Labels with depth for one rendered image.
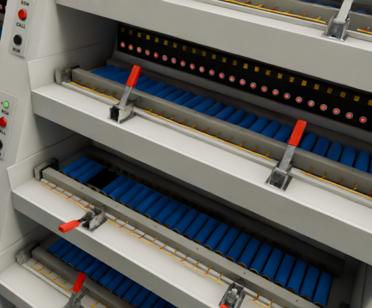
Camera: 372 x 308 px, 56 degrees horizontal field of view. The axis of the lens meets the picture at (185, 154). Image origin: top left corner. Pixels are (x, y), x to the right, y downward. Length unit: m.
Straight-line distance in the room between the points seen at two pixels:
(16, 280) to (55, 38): 0.48
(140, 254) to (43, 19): 0.42
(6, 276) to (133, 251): 0.32
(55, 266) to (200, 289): 0.34
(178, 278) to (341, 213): 0.26
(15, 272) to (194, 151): 0.49
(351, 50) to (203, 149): 0.23
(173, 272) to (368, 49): 0.41
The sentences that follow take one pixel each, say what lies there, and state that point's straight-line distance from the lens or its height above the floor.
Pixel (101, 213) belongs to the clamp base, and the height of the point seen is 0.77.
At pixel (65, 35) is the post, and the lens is 0.71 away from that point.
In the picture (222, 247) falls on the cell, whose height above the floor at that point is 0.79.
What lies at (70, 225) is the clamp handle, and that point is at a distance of 0.58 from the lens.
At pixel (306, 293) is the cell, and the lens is 0.59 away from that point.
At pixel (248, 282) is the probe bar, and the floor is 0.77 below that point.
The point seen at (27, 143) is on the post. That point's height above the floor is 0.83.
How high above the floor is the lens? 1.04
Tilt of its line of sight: 13 degrees down
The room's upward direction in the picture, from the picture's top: 18 degrees clockwise
